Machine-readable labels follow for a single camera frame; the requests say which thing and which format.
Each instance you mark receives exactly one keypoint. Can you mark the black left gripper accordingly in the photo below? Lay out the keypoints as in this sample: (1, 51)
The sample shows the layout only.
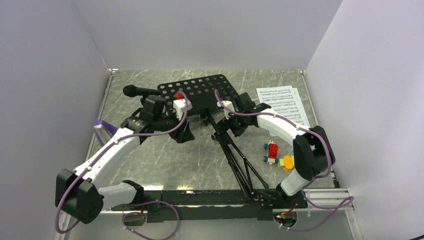
(183, 133)

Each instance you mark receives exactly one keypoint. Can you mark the sheet music page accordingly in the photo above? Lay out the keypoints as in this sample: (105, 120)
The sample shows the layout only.
(267, 93)
(290, 107)

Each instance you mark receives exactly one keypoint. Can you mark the black desktop microphone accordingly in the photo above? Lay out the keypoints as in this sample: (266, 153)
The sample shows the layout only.
(133, 91)

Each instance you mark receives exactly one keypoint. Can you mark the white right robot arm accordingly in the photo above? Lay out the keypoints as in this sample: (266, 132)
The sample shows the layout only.
(313, 158)

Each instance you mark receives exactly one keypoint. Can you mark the red toy block car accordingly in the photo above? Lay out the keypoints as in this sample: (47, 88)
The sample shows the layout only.
(272, 153)

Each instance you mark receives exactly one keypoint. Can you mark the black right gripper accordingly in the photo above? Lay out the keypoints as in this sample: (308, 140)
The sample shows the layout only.
(236, 133)

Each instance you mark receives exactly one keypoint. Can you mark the aluminium frame rail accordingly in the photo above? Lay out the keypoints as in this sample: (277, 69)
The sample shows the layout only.
(286, 219)

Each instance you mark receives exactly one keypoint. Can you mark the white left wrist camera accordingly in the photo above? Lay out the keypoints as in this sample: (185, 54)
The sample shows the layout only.
(181, 104)

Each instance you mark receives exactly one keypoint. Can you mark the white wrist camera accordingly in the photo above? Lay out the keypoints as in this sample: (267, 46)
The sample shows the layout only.
(181, 104)
(227, 107)

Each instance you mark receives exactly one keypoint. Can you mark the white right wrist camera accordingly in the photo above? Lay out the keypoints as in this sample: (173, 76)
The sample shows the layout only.
(227, 107)

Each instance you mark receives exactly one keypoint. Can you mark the green orange toy block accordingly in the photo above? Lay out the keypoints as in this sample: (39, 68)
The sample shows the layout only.
(286, 163)

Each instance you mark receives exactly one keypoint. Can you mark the black tripod music stand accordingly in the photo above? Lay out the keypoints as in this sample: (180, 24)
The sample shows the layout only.
(201, 92)

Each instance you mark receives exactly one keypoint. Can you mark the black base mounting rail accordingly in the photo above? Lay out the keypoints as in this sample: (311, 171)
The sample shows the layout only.
(169, 205)

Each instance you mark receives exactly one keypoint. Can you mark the purple metronome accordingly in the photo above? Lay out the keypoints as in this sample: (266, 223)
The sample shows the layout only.
(103, 131)

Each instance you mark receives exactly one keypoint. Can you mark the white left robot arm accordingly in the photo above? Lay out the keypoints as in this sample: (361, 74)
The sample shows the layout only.
(102, 165)

